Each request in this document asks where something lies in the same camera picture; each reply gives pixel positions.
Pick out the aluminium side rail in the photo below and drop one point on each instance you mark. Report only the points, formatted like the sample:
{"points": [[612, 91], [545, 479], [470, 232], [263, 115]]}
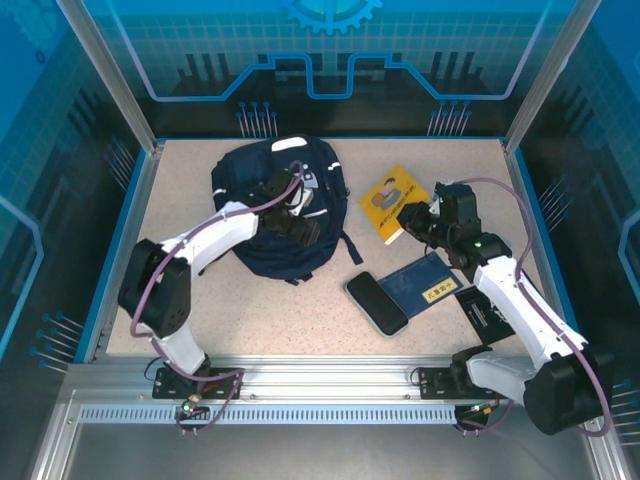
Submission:
{"points": [[139, 210], [526, 210]]}

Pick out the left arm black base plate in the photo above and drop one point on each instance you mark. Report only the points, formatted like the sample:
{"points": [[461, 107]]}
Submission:
{"points": [[225, 387]]}

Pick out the yellow power connector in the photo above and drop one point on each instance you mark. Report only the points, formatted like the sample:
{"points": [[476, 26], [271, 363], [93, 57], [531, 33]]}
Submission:
{"points": [[482, 409], [190, 404]]}

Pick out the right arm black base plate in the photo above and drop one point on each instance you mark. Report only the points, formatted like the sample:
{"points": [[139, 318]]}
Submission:
{"points": [[432, 385]]}

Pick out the aluminium cross rail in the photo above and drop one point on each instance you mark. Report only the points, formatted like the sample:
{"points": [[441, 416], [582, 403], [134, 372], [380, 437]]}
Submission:
{"points": [[325, 375]]}

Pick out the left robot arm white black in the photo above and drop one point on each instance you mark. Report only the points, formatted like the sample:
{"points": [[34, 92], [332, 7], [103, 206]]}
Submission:
{"points": [[215, 240]]}

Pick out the aluminium frame post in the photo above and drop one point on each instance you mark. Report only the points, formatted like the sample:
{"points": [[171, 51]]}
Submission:
{"points": [[124, 85], [549, 75]]}

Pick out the black pencil case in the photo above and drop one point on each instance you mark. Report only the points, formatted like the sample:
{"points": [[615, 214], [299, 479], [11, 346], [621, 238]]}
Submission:
{"points": [[377, 305]]}

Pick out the navy blue backpack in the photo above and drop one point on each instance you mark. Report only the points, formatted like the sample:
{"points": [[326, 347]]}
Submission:
{"points": [[280, 255]]}

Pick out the blue book with yellow label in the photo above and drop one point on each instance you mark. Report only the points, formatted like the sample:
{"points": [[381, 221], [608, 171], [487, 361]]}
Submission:
{"points": [[410, 285]]}

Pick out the yellow book with cartoon cover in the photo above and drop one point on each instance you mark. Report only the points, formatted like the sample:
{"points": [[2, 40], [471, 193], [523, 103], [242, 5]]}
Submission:
{"points": [[385, 200]]}

